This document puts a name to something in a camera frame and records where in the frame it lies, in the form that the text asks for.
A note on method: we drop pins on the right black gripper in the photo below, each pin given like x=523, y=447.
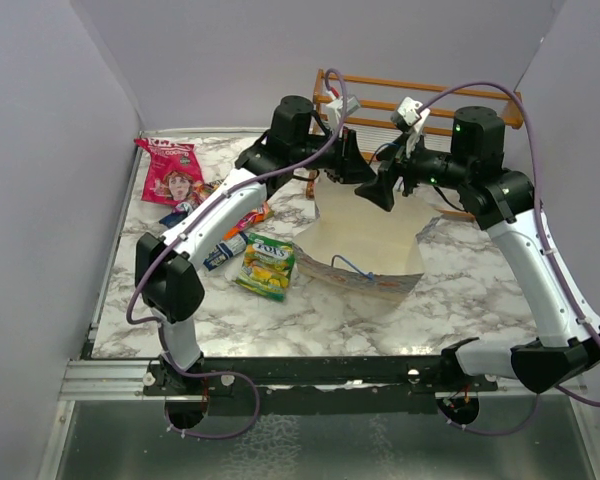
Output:
x=381, y=188

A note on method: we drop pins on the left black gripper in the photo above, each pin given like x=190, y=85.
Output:
x=348, y=164

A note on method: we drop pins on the blue checkered paper bag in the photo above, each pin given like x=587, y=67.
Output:
x=356, y=245

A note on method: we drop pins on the orange Fox's candy packet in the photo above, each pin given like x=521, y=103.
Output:
x=253, y=217

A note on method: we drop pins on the green snack packet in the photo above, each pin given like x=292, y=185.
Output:
x=267, y=267

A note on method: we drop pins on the blue snack packet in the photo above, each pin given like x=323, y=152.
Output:
x=228, y=248

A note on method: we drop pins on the pink chips bag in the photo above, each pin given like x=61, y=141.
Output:
x=174, y=175

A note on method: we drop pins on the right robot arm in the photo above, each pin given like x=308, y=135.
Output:
x=568, y=330

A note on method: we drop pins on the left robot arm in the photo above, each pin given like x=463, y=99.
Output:
x=166, y=266

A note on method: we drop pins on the wooden rack shelf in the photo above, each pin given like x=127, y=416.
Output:
x=473, y=167

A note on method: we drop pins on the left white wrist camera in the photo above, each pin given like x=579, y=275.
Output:
x=339, y=109

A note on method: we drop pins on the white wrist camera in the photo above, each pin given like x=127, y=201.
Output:
x=410, y=117
x=339, y=109

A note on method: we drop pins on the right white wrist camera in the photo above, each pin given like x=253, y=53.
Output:
x=410, y=117

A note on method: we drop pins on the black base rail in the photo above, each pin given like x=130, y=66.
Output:
x=239, y=386

